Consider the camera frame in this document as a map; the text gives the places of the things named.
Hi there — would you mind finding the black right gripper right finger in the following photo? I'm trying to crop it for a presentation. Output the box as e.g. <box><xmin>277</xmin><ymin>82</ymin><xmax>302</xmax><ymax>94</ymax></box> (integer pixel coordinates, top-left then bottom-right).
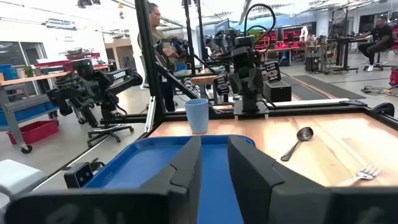
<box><xmin>228</xmin><ymin>135</ymin><xmax>329</xmax><ymax>224</ymax></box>

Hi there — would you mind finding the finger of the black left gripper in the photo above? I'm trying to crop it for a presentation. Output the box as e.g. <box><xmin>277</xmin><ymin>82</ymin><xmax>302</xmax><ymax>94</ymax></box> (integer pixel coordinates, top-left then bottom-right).
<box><xmin>261</xmin><ymin>60</ymin><xmax>282</xmax><ymax>84</ymax></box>
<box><xmin>214</xmin><ymin>73</ymin><xmax>231</xmax><ymax>96</ymax></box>

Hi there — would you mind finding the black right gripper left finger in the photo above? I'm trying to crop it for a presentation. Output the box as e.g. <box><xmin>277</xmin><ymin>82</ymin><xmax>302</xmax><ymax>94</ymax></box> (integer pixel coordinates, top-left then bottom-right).
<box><xmin>139</xmin><ymin>136</ymin><xmax>203</xmax><ymax>224</ymax></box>

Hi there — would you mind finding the light blue plastic cup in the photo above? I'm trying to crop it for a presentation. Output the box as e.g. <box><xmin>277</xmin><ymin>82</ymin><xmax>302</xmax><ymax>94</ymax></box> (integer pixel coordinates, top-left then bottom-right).
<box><xmin>184</xmin><ymin>98</ymin><xmax>210</xmax><ymax>134</ymax></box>

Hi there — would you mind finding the dark metal spoon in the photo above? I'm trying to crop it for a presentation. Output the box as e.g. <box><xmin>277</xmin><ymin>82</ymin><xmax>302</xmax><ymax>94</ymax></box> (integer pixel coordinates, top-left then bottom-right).
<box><xmin>280</xmin><ymin>126</ymin><xmax>314</xmax><ymax>162</ymax></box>

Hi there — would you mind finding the fork with orange handle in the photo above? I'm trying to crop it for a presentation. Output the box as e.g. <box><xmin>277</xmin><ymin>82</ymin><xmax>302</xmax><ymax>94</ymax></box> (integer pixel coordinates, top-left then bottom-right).
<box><xmin>335</xmin><ymin>160</ymin><xmax>382</xmax><ymax>187</ymax></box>

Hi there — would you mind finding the blue plastic tray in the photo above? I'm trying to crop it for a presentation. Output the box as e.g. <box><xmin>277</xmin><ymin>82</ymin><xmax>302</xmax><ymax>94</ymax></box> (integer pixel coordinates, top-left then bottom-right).
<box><xmin>83</xmin><ymin>134</ymin><xmax>256</xmax><ymax>224</ymax></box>

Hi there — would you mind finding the black box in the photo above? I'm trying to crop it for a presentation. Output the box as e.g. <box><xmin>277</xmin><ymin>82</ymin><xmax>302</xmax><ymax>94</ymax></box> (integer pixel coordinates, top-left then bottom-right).
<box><xmin>263</xmin><ymin>80</ymin><xmax>292</xmax><ymax>103</ymax></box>

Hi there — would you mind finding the red storage shelf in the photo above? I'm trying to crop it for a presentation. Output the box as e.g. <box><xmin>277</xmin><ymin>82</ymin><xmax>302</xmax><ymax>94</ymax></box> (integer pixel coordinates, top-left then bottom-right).
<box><xmin>254</xmin><ymin>27</ymin><xmax>308</xmax><ymax>50</ymax></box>

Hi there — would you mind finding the black floor mat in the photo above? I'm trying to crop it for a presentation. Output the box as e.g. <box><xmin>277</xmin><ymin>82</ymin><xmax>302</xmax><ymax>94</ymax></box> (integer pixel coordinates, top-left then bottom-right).
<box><xmin>281</xmin><ymin>74</ymin><xmax>367</xmax><ymax>101</ymax></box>

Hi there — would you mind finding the black standing desk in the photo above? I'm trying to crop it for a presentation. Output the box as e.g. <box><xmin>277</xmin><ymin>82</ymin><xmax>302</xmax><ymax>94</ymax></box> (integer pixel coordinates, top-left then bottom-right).
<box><xmin>326</xmin><ymin>6</ymin><xmax>374</xmax><ymax>75</ymax></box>

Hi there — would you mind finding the standing person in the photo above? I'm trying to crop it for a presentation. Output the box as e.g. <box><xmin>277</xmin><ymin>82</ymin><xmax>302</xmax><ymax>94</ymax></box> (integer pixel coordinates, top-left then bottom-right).
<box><xmin>137</xmin><ymin>2</ymin><xmax>180</xmax><ymax>113</ymax></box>

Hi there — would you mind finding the black office chair base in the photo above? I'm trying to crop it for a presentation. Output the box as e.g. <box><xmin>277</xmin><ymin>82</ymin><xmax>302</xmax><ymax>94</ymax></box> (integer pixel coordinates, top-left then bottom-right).
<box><xmin>86</xmin><ymin>123</ymin><xmax>135</xmax><ymax>149</ymax></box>

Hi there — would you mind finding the seated person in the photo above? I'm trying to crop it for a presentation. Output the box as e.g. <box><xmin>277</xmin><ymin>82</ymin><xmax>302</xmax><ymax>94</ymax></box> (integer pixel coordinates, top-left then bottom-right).
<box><xmin>357</xmin><ymin>17</ymin><xmax>395</xmax><ymax>72</ymax></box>

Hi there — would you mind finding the red plastic bin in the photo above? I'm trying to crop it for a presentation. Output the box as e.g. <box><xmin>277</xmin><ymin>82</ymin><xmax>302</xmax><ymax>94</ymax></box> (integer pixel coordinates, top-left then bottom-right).
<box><xmin>388</xmin><ymin>68</ymin><xmax>398</xmax><ymax>87</ymax></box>
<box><xmin>6</xmin><ymin>120</ymin><xmax>60</xmax><ymax>146</ymax></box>

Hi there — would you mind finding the red workbench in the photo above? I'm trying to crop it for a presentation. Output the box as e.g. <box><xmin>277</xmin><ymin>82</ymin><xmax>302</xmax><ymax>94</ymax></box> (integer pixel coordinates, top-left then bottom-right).
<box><xmin>35</xmin><ymin>52</ymin><xmax>109</xmax><ymax>73</ymax></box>

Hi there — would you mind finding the blue storage bin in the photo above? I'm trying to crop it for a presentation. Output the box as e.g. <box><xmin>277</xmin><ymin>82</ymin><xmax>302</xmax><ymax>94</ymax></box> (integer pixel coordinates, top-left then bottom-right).
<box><xmin>0</xmin><ymin>101</ymin><xmax>58</xmax><ymax>127</ymax></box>

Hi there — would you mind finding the grey wheeled workbench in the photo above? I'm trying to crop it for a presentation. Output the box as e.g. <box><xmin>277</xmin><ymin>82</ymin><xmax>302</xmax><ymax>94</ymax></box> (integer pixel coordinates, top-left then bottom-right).
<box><xmin>0</xmin><ymin>71</ymin><xmax>71</xmax><ymax>155</ymax></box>

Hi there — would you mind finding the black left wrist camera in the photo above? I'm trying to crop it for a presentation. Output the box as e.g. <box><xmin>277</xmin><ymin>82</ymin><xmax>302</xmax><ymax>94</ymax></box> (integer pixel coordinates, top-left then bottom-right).
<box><xmin>234</xmin><ymin>35</ymin><xmax>256</xmax><ymax>48</ymax></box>

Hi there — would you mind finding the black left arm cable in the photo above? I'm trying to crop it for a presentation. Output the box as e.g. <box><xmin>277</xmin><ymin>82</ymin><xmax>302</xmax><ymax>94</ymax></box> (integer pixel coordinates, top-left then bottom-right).
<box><xmin>243</xmin><ymin>2</ymin><xmax>277</xmax><ymax>55</ymax></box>

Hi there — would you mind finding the black station frame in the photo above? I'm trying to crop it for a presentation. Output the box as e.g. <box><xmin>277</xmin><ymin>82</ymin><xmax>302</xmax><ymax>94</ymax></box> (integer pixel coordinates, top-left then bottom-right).
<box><xmin>182</xmin><ymin>0</ymin><xmax>208</xmax><ymax>77</ymax></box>

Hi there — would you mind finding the black aluminium table frame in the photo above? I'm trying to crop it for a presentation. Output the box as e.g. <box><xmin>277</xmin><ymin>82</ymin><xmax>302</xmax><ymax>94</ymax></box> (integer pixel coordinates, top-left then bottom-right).
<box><xmin>32</xmin><ymin>0</ymin><xmax>398</xmax><ymax>190</ymax></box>

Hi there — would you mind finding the floor cable bundle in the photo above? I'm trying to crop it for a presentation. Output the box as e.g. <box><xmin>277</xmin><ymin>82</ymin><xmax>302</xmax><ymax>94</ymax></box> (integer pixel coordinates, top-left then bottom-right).
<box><xmin>360</xmin><ymin>84</ymin><xmax>398</xmax><ymax>101</ymax></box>

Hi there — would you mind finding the black table-level camera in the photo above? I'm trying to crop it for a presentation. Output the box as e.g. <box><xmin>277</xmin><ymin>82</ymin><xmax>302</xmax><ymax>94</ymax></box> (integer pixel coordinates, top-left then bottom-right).
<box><xmin>63</xmin><ymin>157</ymin><xmax>106</xmax><ymax>189</ymax></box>

